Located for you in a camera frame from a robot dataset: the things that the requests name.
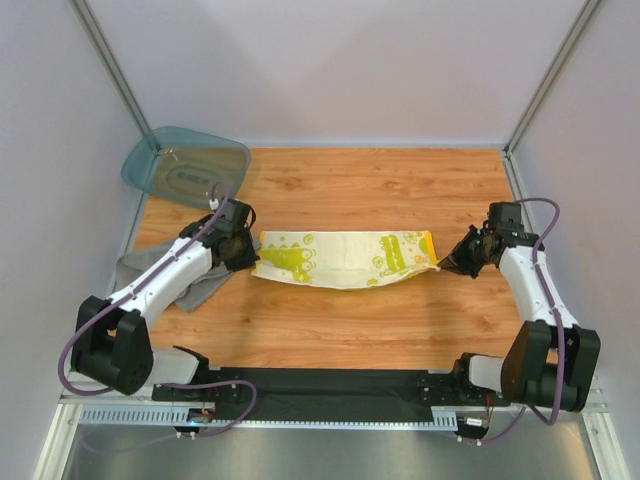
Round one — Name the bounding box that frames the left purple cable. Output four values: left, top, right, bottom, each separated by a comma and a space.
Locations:
57, 179, 259, 441

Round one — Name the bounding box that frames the aluminium front rail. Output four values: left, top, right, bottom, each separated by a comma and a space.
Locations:
59, 363, 609, 431

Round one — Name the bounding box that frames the left aluminium frame post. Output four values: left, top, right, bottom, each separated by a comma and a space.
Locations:
69, 0, 151, 136

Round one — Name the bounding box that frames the aluminium frame post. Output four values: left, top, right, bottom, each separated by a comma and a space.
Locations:
503, 0, 605, 158
69, 0, 151, 136

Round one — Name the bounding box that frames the right aluminium frame post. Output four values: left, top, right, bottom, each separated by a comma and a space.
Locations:
503, 0, 605, 158

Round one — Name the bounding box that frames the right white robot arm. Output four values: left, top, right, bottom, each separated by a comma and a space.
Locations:
438, 201, 601, 424

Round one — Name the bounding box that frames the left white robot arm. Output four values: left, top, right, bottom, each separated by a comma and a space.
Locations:
58, 199, 258, 395

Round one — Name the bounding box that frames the yellow green patterned towel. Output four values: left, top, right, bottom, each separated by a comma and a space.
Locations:
252, 230, 440, 290

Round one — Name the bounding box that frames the teal transparent plastic tub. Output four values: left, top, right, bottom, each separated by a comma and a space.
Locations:
121, 126, 251, 211

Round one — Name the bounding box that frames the grey towel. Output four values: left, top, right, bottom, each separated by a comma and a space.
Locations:
115, 234, 231, 314

